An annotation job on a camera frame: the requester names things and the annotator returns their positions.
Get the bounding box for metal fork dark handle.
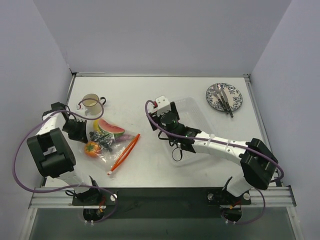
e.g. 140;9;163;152
213;83;234;118

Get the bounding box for fake yellow banana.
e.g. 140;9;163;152
93;119;101;132

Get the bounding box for metal spoon dark handle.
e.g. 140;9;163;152
216;83;231;114

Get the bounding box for cream mug black handle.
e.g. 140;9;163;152
82;93;107;115

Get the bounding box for clear zip bag orange seal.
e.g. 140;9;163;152
80;118;141;176

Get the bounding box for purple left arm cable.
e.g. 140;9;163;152
11;98;118;223

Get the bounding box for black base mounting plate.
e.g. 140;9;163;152
72;187;252;221

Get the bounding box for fake orange persimmon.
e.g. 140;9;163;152
84;141;102;158

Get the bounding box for fake purple eggplant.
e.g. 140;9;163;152
115;134;134;143

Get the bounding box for aluminium front rail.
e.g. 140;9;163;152
29;186;297;209

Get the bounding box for fake watermelon slice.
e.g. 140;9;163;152
97;119;125;135

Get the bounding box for fake dark grape bunch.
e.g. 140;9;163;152
89;131;115;152

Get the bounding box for white plastic basket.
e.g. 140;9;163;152
159;96;218;167

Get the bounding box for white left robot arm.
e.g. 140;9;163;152
26;102;103;206

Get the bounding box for blue floral plate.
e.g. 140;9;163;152
205;83;243;113

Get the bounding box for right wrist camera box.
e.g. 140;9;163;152
155;95;171;115

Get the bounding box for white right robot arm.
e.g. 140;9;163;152
145;102;280;204

